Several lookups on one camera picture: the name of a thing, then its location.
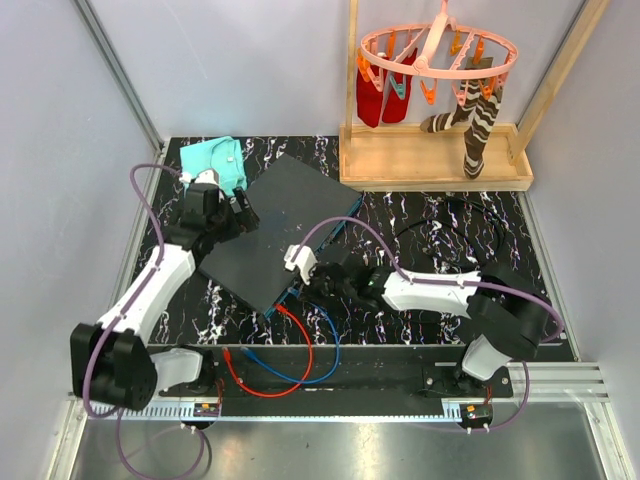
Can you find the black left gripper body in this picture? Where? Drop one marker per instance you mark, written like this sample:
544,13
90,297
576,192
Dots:
228,225

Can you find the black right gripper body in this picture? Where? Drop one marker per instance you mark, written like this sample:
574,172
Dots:
321,284

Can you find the dark grey network switch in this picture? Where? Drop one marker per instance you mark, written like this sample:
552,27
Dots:
290,198

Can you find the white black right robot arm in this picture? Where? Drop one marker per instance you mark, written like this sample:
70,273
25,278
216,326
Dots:
510,317

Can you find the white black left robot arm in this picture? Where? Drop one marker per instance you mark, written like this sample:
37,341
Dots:
110,360

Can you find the folded teal cloth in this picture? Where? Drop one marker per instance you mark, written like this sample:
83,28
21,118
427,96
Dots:
223,155

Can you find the wooden rack with tray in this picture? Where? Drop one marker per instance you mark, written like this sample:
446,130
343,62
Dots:
403,158

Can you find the red sock right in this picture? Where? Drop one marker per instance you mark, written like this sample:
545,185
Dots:
397,102

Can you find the red sock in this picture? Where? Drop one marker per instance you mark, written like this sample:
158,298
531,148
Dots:
368,102
397,102

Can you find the red sock left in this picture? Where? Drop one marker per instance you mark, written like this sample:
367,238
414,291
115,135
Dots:
368,102

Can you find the brown striped sock rear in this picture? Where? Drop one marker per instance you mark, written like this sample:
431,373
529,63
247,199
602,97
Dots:
445,121

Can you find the brown striped sock long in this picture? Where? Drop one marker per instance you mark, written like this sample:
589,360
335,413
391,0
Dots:
483,114

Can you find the pink round clip hanger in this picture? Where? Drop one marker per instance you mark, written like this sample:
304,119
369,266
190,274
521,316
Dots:
441,51

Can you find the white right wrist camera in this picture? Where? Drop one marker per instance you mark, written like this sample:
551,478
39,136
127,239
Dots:
301,258

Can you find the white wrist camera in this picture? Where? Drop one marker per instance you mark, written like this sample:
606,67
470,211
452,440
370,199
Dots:
208,176
301,258

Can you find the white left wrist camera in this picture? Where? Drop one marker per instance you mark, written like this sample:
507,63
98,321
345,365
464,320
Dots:
208,176

